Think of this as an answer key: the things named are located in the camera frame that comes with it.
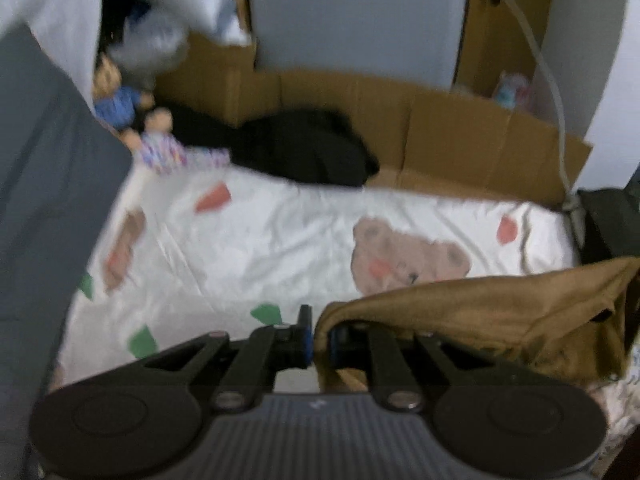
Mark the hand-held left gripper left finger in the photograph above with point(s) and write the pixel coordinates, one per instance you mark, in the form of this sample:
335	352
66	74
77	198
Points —
305	341

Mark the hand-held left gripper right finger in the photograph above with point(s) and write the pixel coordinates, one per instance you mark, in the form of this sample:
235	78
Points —
340	346

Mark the doll in blue clothes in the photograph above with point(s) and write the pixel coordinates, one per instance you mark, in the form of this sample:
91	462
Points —
117	102

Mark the brown printed T-shirt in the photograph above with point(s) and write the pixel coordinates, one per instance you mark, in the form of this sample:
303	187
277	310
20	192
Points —
475	310

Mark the white cloth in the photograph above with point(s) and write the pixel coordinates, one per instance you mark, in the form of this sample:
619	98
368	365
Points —
60	10

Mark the doll in patterned dress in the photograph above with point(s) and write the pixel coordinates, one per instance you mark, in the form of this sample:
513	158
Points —
160	152

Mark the dark grey cloth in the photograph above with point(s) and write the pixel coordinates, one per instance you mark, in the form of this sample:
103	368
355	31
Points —
45	185

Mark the dark green cloth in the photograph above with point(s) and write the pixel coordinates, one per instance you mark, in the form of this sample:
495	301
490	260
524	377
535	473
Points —
610	225

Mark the pile of black clothes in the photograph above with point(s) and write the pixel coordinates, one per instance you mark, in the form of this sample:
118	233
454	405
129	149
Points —
300	150

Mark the flattened cardboard sheet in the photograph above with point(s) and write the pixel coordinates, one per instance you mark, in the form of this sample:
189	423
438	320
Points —
450	140

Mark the pale blue-grey board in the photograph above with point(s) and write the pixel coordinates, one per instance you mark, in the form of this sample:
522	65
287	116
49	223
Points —
350	15

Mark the white bear print bedsheet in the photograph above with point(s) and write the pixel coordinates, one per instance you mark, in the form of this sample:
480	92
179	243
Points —
250	240

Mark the small pastel toy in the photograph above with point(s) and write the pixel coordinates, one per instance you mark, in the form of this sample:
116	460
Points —
510	89

